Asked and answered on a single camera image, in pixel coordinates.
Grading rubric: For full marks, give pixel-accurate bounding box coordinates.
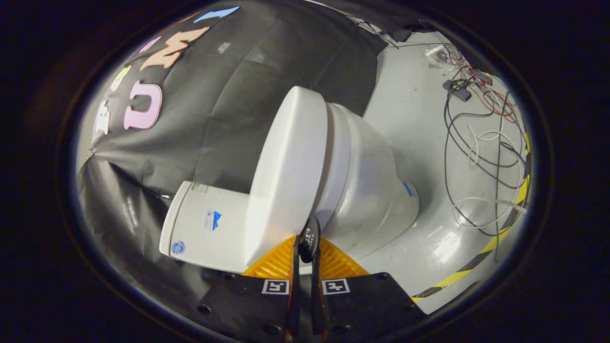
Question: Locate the black backdrop cloth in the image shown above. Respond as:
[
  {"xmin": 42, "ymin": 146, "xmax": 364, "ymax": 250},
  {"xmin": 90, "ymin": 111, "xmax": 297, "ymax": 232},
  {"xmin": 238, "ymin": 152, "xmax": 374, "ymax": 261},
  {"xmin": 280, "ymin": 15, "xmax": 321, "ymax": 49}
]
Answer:
[{"xmin": 76, "ymin": 0, "xmax": 389, "ymax": 315}]

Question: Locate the tangle of floor cables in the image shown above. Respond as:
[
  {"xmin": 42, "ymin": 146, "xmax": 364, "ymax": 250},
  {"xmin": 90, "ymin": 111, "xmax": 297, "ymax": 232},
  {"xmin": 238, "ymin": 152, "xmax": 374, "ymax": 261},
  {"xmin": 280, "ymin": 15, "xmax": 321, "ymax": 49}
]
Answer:
[{"xmin": 422, "ymin": 33, "xmax": 530, "ymax": 262}]

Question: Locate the black lid pull tab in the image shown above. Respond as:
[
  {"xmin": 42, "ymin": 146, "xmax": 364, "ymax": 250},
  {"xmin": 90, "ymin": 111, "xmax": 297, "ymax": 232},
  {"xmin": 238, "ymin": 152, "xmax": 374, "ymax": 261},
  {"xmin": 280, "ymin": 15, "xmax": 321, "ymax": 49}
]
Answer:
[{"xmin": 299, "ymin": 216, "xmax": 322, "ymax": 263}]

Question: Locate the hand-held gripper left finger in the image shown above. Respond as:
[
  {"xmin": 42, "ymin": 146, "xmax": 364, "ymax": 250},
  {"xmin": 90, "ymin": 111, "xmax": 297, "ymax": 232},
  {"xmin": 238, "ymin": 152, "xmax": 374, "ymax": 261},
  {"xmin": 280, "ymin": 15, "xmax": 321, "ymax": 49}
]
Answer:
[{"xmin": 196, "ymin": 235, "xmax": 302, "ymax": 343}]

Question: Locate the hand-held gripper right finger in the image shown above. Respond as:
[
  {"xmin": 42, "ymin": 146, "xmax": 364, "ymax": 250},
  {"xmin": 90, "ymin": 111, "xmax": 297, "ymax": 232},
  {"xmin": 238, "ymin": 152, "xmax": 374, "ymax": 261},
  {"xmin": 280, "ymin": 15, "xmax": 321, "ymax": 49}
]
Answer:
[{"xmin": 310, "ymin": 237, "xmax": 427, "ymax": 343}]

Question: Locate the black power adapter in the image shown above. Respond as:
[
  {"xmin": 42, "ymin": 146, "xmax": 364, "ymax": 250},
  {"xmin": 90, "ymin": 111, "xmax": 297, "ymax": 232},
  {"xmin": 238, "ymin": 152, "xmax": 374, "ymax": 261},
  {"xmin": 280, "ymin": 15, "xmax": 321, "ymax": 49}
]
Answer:
[{"xmin": 442, "ymin": 79, "xmax": 472, "ymax": 102}]

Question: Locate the white toilet bowl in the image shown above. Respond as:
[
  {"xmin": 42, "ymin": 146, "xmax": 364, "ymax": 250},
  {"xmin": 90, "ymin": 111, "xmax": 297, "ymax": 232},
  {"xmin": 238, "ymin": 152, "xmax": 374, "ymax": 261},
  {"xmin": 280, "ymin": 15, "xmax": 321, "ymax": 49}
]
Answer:
[{"xmin": 312, "ymin": 102, "xmax": 420, "ymax": 260}]

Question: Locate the yellow black hazard tape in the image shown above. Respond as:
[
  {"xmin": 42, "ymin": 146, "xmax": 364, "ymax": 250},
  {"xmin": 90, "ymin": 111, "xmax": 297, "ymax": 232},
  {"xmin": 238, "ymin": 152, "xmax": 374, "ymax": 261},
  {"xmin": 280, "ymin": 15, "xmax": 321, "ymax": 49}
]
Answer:
[{"xmin": 411, "ymin": 133, "xmax": 532, "ymax": 303}]

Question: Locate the white toilet lid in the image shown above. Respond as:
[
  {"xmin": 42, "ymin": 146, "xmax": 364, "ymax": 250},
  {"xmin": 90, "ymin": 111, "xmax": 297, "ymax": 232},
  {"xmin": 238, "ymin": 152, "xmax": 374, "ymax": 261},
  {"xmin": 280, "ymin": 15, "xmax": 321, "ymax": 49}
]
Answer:
[{"xmin": 244, "ymin": 86, "xmax": 329, "ymax": 267}]

